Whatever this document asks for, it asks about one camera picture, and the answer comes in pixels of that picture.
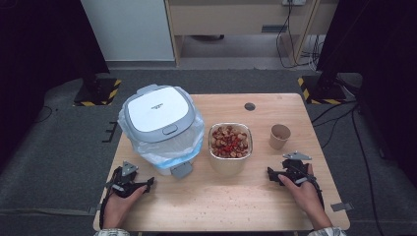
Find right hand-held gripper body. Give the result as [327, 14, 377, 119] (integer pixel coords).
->
[281, 150, 318, 187]

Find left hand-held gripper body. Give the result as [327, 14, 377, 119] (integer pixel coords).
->
[109, 160, 146, 199]

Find brown paper cup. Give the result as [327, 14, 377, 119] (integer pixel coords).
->
[268, 123, 292, 151]

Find person's right hand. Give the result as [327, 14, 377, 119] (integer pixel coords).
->
[278, 163, 324, 215]

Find person's left hand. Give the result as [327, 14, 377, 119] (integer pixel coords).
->
[102, 185, 149, 229]

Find white bin with plastic liner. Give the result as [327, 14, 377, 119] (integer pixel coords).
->
[117, 86, 206, 170]

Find clear square food container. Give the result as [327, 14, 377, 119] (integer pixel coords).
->
[208, 122, 255, 175]

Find person's left sleeve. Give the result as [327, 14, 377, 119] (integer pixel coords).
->
[93, 228, 131, 236]

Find person's sleeve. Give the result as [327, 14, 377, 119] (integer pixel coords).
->
[93, 228, 131, 236]
[308, 226, 347, 236]

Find black floor tape marks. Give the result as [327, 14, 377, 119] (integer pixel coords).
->
[101, 121, 119, 144]

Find pile of red brown food scraps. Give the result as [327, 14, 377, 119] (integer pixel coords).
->
[210, 125, 250, 159]

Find person's right sleeve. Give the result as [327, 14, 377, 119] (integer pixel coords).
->
[308, 226, 347, 236]

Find hazard striped stand base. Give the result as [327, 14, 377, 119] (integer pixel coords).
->
[72, 78, 123, 107]
[297, 74, 348, 106]

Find light wooden desk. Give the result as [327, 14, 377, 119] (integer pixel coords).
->
[163, 0, 340, 68]

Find black right gripper strap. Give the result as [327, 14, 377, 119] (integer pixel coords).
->
[307, 172, 326, 210]

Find black gripper strap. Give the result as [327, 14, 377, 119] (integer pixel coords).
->
[98, 168, 116, 229]
[307, 172, 326, 210]

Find black left gripper strap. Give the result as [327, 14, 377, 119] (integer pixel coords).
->
[98, 168, 116, 229]

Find thin black floor cable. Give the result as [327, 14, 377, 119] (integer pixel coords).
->
[32, 105, 54, 125]

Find black hanging cable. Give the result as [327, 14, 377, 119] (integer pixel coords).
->
[275, 0, 316, 70]

